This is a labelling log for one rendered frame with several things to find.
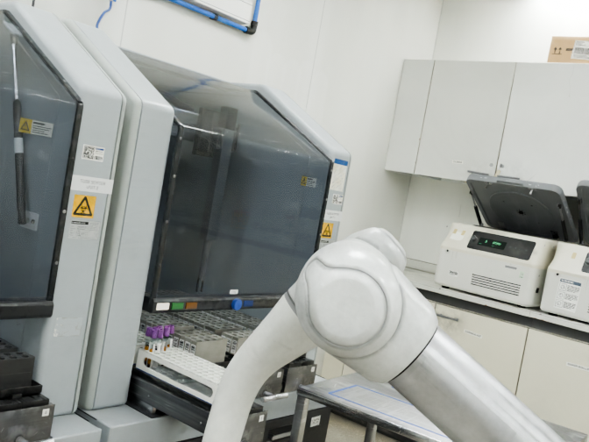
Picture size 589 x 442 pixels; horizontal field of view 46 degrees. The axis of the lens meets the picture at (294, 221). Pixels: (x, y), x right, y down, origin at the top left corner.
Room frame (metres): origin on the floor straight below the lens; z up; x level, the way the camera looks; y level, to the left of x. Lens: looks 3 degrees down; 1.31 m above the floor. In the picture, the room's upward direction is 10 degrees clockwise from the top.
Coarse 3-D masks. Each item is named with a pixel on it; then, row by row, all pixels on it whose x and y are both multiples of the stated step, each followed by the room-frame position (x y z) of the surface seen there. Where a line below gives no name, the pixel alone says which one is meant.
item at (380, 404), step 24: (312, 384) 1.74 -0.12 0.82; (336, 384) 1.78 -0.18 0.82; (360, 384) 1.82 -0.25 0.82; (384, 384) 1.86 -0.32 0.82; (336, 408) 1.63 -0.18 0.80; (360, 408) 1.61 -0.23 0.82; (384, 408) 1.65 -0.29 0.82; (408, 408) 1.68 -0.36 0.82; (408, 432) 1.52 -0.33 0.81; (432, 432) 1.53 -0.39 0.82; (576, 432) 1.72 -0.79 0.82
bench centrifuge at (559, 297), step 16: (560, 256) 3.39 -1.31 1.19; (576, 256) 3.35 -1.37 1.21; (560, 272) 3.34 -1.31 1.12; (576, 272) 3.30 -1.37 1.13; (544, 288) 3.38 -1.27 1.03; (560, 288) 3.33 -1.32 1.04; (576, 288) 3.28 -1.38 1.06; (544, 304) 3.37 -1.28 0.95; (560, 304) 3.32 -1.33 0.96; (576, 304) 3.27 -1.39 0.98
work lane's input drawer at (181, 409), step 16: (144, 384) 1.58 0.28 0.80; (160, 384) 1.56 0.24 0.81; (144, 400) 1.58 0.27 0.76; (160, 400) 1.54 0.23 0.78; (176, 400) 1.51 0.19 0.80; (192, 400) 1.49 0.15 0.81; (176, 416) 1.50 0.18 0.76; (192, 416) 1.47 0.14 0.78; (208, 416) 1.44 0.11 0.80; (256, 416) 1.49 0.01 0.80; (256, 432) 1.50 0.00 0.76
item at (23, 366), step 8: (0, 360) 1.32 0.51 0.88; (8, 360) 1.33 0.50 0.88; (16, 360) 1.34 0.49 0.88; (24, 360) 1.36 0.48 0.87; (32, 360) 1.37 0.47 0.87; (0, 368) 1.32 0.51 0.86; (8, 368) 1.33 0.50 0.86; (16, 368) 1.35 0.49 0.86; (24, 368) 1.36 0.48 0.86; (32, 368) 1.37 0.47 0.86; (0, 376) 1.32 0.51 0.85; (8, 376) 1.33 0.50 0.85; (16, 376) 1.35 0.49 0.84; (24, 376) 1.36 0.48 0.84; (0, 384) 1.32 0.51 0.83; (8, 384) 1.34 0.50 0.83; (16, 384) 1.35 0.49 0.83; (24, 384) 1.36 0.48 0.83
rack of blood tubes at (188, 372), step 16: (144, 352) 1.62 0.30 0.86; (160, 352) 1.63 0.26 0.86; (176, 352) 1.66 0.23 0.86; (144, 368) 1.61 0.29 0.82; (160, 368) 1.63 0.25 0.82; (176, 368) 1.54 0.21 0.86; (192, 368) 1.54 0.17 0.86; (208, 368) 1.56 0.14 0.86; (224, 368) 1.58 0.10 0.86; (176, 384) 1.54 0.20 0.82; (192, 384) 1.61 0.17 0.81; (208, 384) 1.48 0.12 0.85; (208, 400) 1.47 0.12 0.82
